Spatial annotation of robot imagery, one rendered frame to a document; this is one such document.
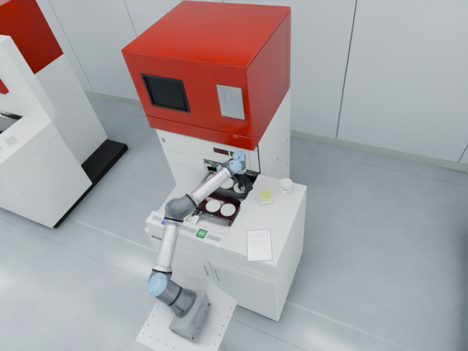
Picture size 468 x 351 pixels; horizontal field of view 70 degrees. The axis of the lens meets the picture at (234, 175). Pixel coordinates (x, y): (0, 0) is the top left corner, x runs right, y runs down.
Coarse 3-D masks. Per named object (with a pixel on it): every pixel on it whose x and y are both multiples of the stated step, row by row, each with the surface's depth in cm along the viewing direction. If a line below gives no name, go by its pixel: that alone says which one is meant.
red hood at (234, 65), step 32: (160, 32) 207; (192, 32) 201; (224, 32) 196; (256, 32) 192; (288, 32) 218; (128, 64) 202; (160, 64) 191; (192, 64) 181; (224, 64) 172; (256, 64) 180; (288, 64) 236; (160, 96) 211; (192, 96) 198; (224, 96) 187; (256, 96) 192; (160, 128) 235; (192, 128) 220; (224, 128) 207; (256, 128) 205
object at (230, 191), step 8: (208, 176) 246; (216, 192) 234; (224, 192) 233; (232, 192) 233; (208, 200) 230; (216, 200) 230; (224, 200) 229; (232, 200) 228; (200, 208) 226; (224, 216) 220; (232, 216) 219
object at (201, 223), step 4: (200, 220) 222; (200, 224) 220; (204, 224) 219; (208, 224) 219; (212, 224) 219; (216, 224) 218; (208, 228) 217; (212, 228) 216; (216, 228) 216; (220, 228) 216; (224, 228) 215; (220, 232) 214
